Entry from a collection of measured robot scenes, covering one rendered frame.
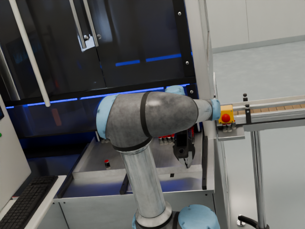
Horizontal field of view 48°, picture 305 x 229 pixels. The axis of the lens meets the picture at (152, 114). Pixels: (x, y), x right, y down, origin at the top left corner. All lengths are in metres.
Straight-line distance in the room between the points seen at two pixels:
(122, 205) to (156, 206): 1.02
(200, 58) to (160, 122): 0.79
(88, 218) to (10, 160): 0.62
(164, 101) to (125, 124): 0.11
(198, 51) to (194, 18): 0.14
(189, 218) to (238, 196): 1.69
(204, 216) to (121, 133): 0.38
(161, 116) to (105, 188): 0.78
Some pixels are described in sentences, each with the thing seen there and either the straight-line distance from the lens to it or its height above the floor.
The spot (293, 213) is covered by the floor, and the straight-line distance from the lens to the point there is 2.62.
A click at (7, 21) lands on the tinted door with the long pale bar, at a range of 1.80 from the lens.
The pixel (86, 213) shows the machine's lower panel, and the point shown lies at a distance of 2.17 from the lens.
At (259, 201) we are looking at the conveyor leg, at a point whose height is 0.35.
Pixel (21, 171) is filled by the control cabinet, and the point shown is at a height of 0.87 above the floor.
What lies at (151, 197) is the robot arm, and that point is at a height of 1.12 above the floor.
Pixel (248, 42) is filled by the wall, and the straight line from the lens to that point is 6.34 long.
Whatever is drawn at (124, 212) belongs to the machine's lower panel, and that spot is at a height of 0.44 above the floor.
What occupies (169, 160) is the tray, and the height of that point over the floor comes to 0.88.
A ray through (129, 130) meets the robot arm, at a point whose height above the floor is 1.36.
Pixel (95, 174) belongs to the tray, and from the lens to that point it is 1.63.
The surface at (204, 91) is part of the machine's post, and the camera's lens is 1.63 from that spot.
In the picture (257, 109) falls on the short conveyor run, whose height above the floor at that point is 0.93.
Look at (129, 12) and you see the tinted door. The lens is 1.58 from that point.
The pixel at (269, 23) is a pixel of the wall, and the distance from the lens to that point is 6.31.
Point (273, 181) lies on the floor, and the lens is 2.90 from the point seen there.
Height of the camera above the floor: 1.74
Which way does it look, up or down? 24 degrees down
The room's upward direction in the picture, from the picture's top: 12 degrees counter-clockwise
